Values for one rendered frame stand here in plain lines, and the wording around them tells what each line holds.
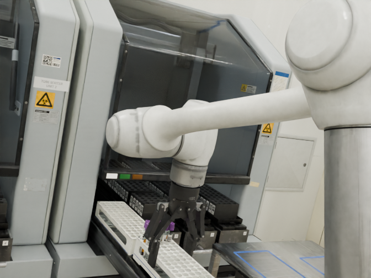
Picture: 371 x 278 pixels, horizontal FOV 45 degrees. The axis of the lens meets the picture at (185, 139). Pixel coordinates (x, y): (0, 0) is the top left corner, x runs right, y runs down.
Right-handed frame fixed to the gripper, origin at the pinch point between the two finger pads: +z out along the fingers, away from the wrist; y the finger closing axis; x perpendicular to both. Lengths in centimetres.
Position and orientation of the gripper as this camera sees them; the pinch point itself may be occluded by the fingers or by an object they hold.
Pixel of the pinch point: (170, 256)
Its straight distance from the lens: 121.5
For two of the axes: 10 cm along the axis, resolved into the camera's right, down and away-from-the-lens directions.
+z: -2.0, 9.7, 1.7
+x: -5.0, -2.5, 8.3
